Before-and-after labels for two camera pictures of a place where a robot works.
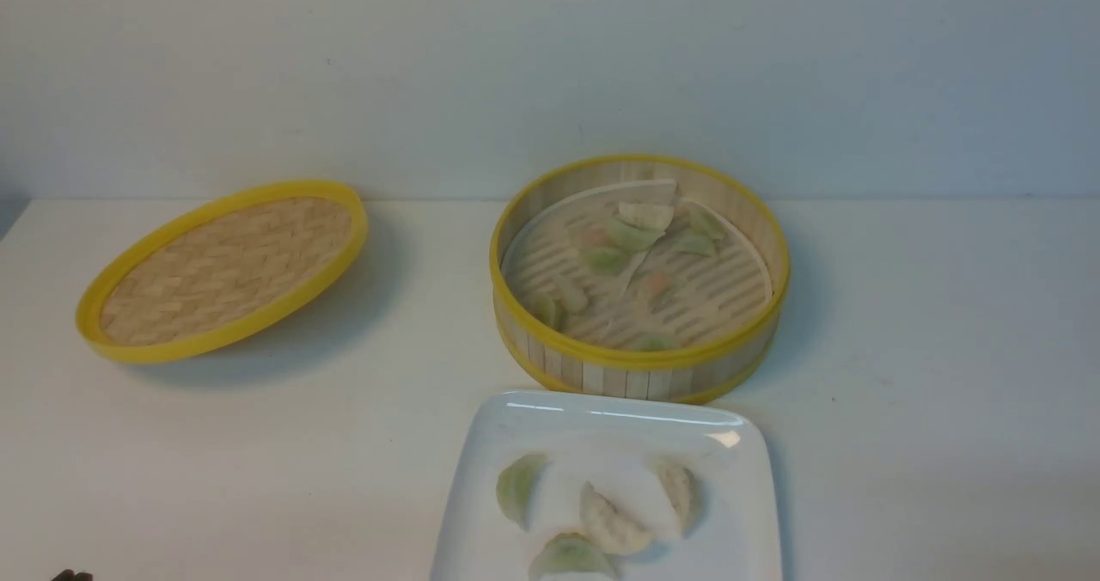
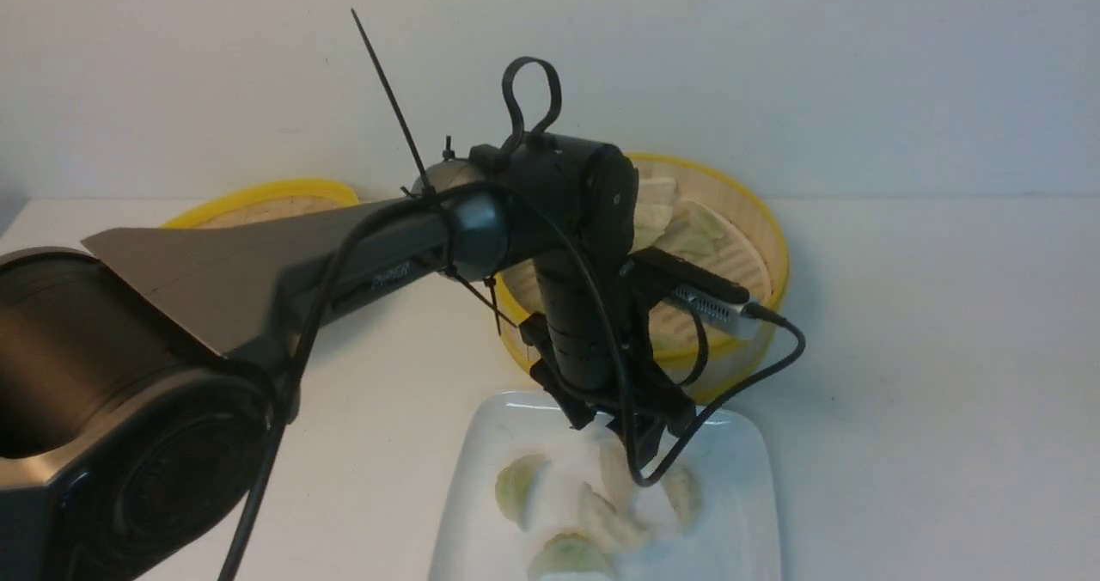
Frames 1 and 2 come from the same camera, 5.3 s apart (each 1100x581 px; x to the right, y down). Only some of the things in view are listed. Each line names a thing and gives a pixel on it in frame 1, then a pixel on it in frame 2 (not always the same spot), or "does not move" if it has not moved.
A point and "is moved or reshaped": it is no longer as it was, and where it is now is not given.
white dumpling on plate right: [683, 491] does not move
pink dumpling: [589, 237] is moved or reshaped
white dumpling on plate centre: [607, 527] does not move
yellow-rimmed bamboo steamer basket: [643, 272] does not move
